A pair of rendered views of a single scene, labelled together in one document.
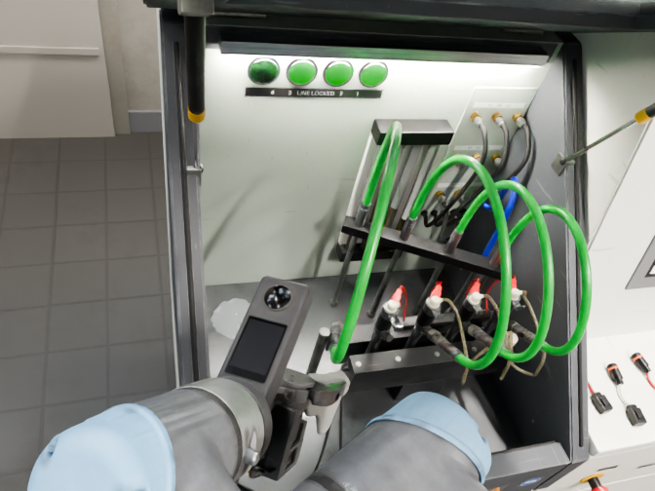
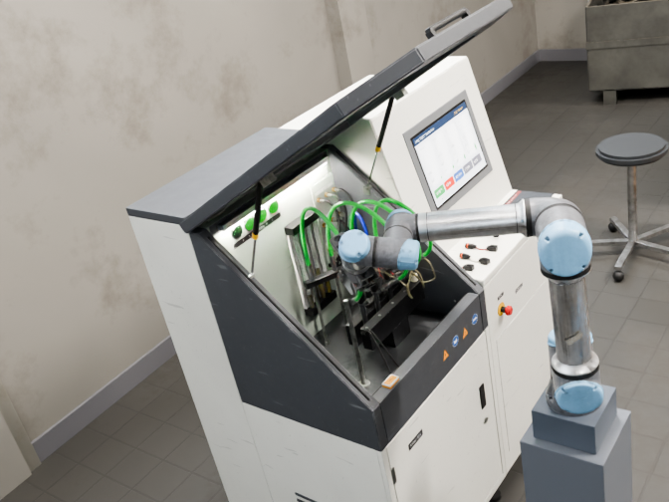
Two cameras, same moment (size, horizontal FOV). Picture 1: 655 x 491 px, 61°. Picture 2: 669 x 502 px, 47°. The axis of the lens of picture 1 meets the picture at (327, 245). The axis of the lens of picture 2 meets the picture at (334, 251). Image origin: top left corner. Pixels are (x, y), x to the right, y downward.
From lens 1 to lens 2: 1.70 m
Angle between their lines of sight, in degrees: 27
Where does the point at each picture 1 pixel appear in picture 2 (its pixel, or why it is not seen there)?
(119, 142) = (40, 474)
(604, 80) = (353, 149)
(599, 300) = not seen: hidden behind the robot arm
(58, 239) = not seen: outside the picture
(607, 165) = (382, 175)
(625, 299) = not seen: hidden behind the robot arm
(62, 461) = (344, 239)
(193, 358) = (311, 341)
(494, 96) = (320, 186)
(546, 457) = (468, 299)
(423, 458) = (398, 215)
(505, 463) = (455, 312)
